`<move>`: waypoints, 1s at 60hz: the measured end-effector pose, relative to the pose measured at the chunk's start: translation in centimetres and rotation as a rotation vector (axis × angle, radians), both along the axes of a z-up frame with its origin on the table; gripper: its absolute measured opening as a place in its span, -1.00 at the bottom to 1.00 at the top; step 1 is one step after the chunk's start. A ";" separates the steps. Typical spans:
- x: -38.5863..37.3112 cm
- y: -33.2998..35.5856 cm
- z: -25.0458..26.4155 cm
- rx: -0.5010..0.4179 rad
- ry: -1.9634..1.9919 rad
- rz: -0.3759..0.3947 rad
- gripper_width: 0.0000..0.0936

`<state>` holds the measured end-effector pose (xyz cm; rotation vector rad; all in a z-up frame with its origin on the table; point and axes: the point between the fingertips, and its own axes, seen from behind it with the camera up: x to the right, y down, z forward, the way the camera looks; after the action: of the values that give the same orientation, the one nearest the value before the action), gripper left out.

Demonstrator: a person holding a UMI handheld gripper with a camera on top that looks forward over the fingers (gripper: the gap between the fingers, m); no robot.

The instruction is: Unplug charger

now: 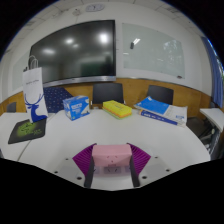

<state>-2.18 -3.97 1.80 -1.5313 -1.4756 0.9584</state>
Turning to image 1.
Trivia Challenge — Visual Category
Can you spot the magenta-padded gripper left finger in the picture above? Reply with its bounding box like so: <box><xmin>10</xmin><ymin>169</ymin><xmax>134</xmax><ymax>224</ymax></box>
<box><xmin>49</xmin><ymin>143</ymin><xmax>98</xmax><ymax>188</ymax></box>

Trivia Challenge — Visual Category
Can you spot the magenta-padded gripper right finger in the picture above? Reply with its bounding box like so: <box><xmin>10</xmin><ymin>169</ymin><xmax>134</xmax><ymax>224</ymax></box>
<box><xmin>126</xmin><ymin>143</ymin><xmax>174</xmax><ymax>188</ymax></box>

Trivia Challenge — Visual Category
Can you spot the pink charger block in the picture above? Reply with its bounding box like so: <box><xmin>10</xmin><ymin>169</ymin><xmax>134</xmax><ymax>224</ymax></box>
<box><xmin>91</xmin><ymin>143</ymin><xmax>133</xmax><ymax>168</ymax></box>

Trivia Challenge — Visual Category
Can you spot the blue tissue box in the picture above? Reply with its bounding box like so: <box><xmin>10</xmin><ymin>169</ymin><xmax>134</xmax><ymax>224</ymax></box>
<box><xmin>62</xmin><ymin>95</ymin><xmax>91</xmax><ymax>122</ymax></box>

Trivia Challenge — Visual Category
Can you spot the blue and white book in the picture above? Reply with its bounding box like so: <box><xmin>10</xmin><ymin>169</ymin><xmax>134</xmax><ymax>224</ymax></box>
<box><xmin>133</xmin><ymin>95</ymin><xmax>189</xmax><ymax>126</ymax></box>

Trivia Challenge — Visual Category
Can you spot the yellow sticky note block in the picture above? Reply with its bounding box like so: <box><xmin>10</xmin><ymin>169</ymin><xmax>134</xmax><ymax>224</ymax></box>
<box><xmin>101</xmin><ymin>99</ymin><xmax>133</xmax><ymax>120</ymax></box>

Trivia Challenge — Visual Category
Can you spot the black mouse pad green print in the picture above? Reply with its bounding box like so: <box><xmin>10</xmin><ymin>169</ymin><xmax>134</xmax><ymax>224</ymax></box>
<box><xmin>7</xmin><ymin>118</ymin><xmax>48</xmax><ymax>145</ymax></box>

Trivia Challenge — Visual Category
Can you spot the dark blue dotted bag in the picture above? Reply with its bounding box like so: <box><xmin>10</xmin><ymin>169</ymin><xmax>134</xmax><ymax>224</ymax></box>
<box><xmin>42</xmin><ymin>86</ymin><xmax>75</xmax><ymax>114</ymax></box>

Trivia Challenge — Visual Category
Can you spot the black office chair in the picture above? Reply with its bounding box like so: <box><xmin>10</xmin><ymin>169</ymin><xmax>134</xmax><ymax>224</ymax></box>
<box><xmin>91</xmin><ymin>82</ymin><xmax>126</xmax><ymax>109</ymax></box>
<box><xmin>6</xmin><ymin>101</ymin><xmax>18</xmax><ymax>114</ymax></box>
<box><xmin>146</xmin><ymin>84</ymin><xmax>175</xmax><ymax>106</ymax></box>

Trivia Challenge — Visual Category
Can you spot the white side table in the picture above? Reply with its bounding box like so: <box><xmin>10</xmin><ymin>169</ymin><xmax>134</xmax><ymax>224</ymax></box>
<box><xmin>199</xmin><ymin>107</ymin><xmax>224</xmax><ymax>159</ymax></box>

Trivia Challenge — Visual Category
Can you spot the white paper bag blue deer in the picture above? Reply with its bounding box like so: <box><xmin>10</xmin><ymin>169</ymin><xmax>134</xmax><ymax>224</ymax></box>
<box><xmin>22</xmin><ymin>55</ymin><xmax>49</xmax><ymax>124</ymax></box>

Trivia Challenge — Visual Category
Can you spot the glass whiteboard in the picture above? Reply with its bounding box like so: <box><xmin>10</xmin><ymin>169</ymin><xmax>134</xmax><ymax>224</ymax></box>
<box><xmin>121</xmin><ymin>22</ymin><xmax>186</xmax><ymax>80</ymax></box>

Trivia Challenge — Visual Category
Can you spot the blue curtain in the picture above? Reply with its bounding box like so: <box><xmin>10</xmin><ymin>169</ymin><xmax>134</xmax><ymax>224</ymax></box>
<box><xmin>201</xmin><ymin>35</ymin><xmax>224</xmax><ymax>109</ymax></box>

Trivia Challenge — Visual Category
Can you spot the large black wall display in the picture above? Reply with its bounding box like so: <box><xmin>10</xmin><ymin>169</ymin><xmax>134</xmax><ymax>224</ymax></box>
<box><xmin>29</xmin><ymin>19</ymin><xmax>117</xmax><ymax>88</ymax></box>

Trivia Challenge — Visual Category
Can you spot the small white wall board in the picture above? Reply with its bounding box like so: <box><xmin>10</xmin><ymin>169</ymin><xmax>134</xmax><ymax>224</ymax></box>
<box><xmin>11</xmin><ymin>49</ymin><xmax>33</xmax><ymax>91</ymax></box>

